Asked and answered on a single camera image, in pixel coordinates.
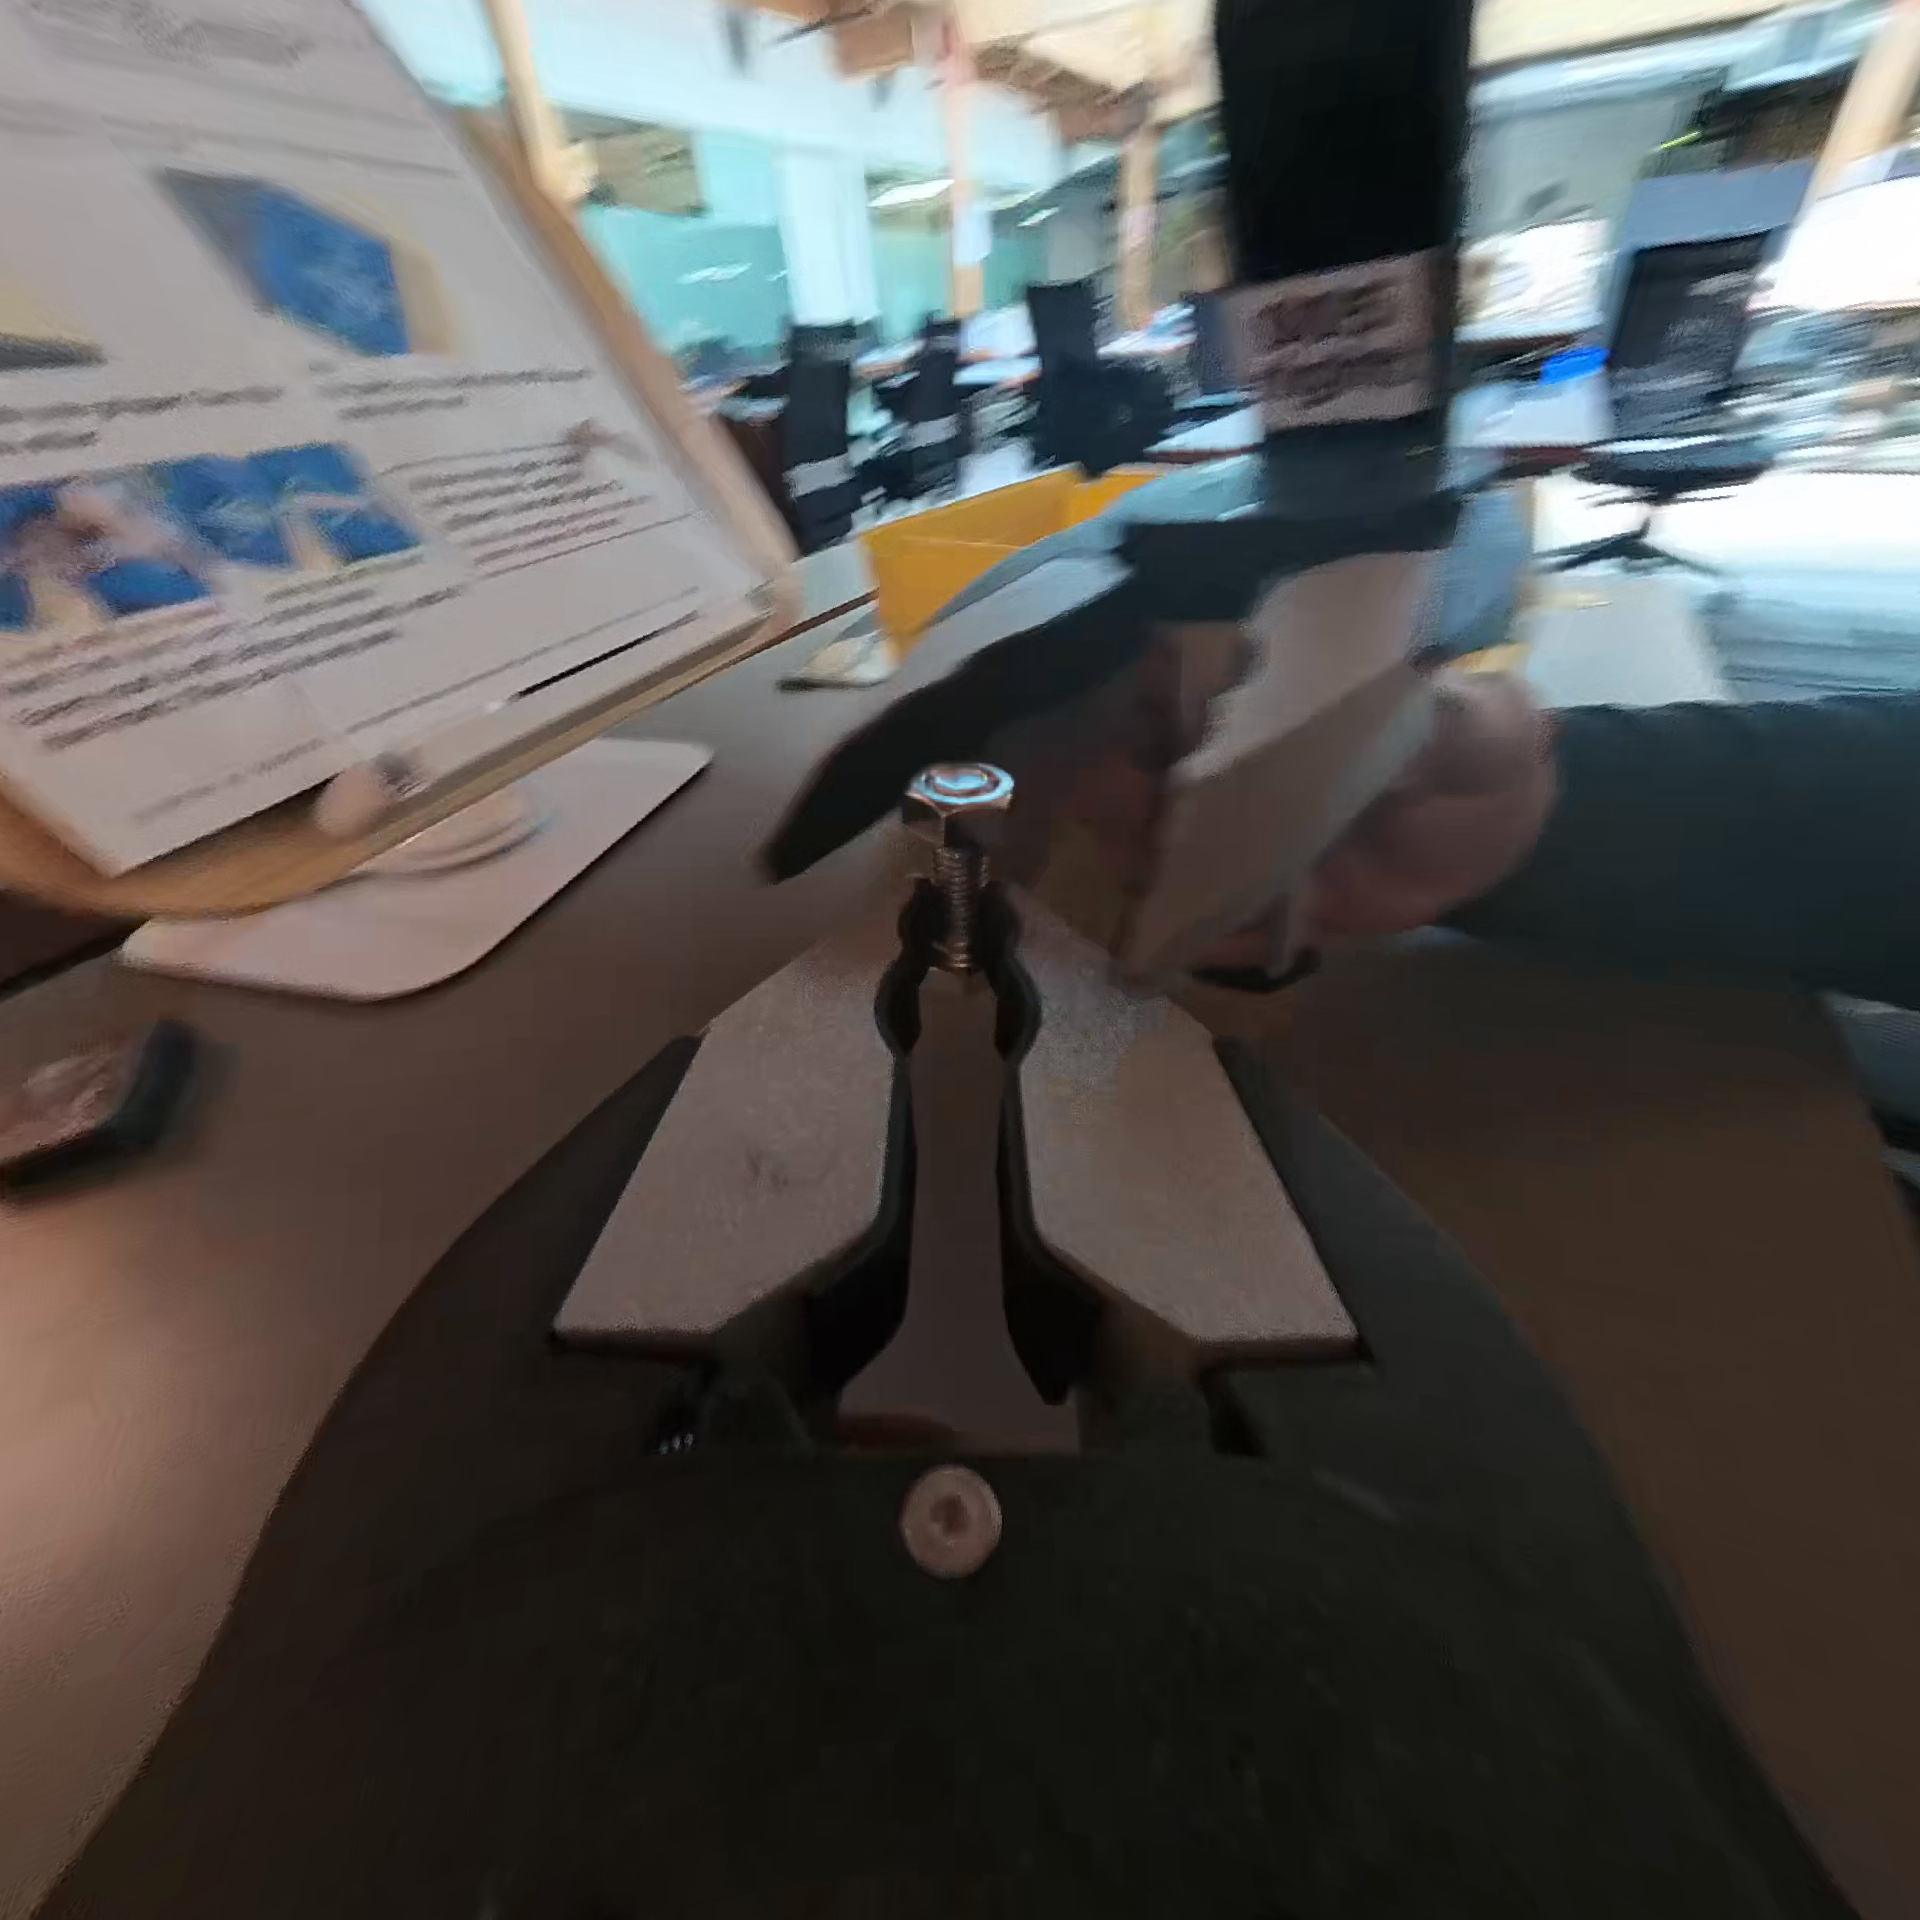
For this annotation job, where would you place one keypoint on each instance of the steel hex bolt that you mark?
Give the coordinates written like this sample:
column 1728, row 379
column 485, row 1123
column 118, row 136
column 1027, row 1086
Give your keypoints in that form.
column 960, row 902

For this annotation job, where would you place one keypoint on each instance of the black backpack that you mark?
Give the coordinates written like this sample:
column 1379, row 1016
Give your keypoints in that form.
column 1102, row 390

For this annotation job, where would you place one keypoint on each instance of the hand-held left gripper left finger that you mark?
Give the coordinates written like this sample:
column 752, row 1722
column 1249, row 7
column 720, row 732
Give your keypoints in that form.
column 750, row 1186

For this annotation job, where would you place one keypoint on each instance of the person's right hand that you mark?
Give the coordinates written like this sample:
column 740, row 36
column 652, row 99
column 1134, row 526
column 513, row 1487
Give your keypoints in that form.
column 1470, row 810

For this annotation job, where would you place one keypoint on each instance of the printed instruction sheet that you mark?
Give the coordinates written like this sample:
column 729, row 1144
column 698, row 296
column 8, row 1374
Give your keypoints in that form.
column 450, row 405

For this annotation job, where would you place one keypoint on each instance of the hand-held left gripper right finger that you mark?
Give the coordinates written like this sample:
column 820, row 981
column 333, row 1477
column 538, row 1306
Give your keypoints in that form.
column 1171, row 1202

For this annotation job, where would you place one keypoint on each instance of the person's right forearm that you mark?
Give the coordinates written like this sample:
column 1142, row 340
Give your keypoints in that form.
column 1693, row 839

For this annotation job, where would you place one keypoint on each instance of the black battery pack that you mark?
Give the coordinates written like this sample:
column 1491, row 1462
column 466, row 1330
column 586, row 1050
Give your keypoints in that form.
column 105, row 1102

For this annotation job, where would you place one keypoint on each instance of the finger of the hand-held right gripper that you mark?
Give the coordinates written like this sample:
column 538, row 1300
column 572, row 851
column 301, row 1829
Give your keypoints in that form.
column 960, row 704
column 1290, row 751

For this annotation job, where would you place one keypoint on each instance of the yellow plastic storage bin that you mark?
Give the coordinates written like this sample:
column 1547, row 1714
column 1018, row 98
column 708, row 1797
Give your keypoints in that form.
column 930, row 570

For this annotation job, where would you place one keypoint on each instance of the instruction sheet on wooden stand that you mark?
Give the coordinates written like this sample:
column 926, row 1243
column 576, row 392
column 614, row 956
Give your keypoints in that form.
column 376, row 932

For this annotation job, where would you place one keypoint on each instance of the large black office chair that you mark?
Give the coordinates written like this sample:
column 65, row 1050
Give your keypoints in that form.
column 1681, row 346

